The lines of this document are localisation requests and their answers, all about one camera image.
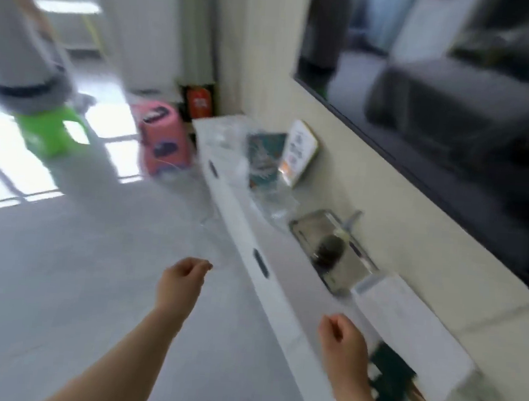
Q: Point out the clear glass ashtray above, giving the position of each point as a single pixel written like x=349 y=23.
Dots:
x=275 y=208

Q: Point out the dark green tissue pack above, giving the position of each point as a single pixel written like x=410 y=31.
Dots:
x=389 y=380

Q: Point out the pink plastic stool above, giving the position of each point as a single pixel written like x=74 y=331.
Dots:
x=163 y=138

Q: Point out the white standing air conditioner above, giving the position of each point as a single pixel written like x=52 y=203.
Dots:
x=136 y=25

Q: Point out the white handwritten paper stack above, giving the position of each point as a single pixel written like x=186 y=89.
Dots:
x=414 y=331

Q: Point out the stainless steel tray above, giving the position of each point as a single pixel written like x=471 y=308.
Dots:
x=350 y=275

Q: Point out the person's left forearm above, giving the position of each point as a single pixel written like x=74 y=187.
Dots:
x=125 y=366

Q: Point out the person's left hand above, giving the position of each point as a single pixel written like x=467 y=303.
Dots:
x=180 y=287

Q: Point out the person's right hand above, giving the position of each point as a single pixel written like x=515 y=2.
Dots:
x=346 y=353

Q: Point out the black television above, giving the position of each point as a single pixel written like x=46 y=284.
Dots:
x=462 y=109

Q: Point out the glass bottle with pump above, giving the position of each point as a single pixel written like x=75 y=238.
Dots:
x=329 y=254

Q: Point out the white calligraphy plaque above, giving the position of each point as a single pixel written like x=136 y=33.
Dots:
x=298 y=152

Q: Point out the beige curtain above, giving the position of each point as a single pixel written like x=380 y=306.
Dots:
x=196 y=26

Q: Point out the red box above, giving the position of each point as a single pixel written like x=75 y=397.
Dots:
x=199 y=102

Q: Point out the green plastic stool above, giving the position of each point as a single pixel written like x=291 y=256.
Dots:
x=48 y=135

